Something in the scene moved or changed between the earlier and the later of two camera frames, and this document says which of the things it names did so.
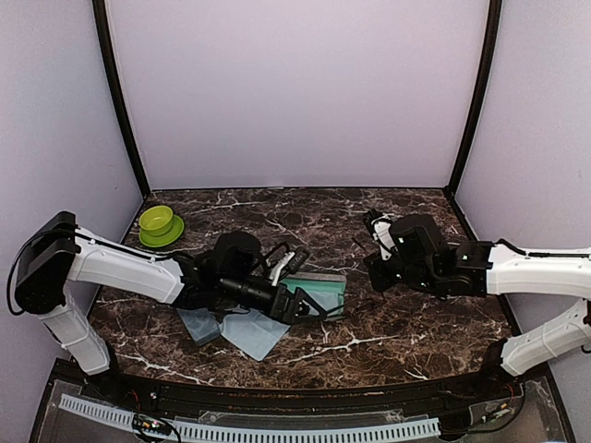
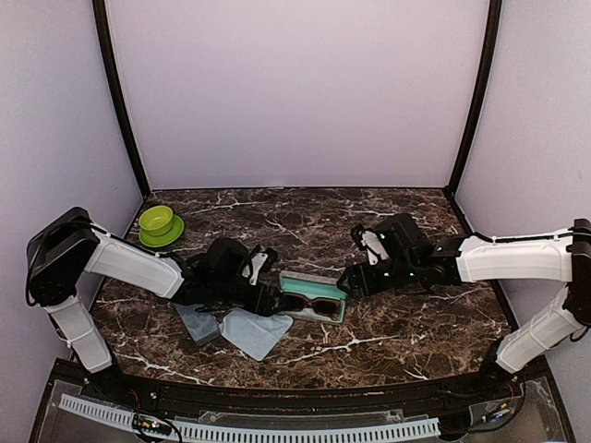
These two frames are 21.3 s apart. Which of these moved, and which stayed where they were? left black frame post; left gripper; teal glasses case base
Moved: left gripper
Stayed: left black frame post; teal glasses case base
